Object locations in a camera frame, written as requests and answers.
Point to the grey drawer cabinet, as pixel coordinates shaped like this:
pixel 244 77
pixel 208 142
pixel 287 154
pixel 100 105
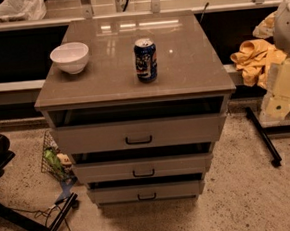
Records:
pixel 191 81

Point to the white plastic bag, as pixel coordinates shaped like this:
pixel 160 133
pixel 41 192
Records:
pixel 22 10

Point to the white ceramic bowl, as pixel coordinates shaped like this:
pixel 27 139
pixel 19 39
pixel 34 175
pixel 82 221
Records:
pixel 70 57

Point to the wire basket with items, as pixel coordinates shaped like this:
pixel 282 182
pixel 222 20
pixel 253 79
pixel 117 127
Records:
pixel 55 162

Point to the blue soda can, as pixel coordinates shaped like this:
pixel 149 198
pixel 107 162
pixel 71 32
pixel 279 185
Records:
pixel 146 60

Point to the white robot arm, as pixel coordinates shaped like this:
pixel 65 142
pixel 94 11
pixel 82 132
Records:
pixel 276 102

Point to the grey drawer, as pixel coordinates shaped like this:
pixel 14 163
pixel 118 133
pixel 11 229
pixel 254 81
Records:
pixel 139 134
pixel 145 193
pixel 142 168

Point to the black stand leg right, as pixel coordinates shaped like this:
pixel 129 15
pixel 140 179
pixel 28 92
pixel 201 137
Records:
pixel 265 133

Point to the yellow crumpled cloth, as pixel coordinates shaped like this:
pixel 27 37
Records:
pixel 255 57

